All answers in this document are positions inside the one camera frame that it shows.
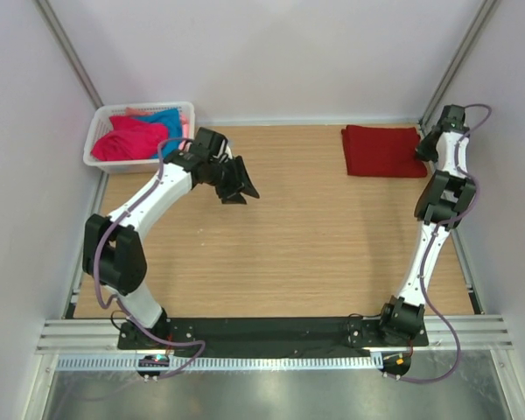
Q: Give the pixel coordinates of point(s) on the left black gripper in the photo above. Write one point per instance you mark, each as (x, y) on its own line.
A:
(231, 194)

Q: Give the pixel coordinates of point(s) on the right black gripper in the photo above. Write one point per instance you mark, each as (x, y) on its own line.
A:
(423, 154)

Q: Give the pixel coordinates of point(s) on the dark red t-shirt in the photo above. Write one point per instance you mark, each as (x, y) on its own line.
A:
(379, 152)

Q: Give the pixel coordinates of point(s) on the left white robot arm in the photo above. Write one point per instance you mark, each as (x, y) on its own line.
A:
(113, 252)

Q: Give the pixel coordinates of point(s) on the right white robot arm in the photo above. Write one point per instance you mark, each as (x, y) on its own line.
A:
(443, 203)

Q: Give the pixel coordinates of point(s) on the blue shirt in basket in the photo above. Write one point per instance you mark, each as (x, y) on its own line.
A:
(176, 125)

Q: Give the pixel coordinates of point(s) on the crimson shirt in basket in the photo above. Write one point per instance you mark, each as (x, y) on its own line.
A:
(129, 139)

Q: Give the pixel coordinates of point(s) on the white plastic laundry basket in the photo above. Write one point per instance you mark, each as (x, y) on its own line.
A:
(101, 125)

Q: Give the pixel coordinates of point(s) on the white slotted cable duct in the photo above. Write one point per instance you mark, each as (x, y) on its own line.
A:
(143, 362)

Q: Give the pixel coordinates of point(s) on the aluminium frame rail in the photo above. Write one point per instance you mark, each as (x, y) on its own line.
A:
(475, 332)

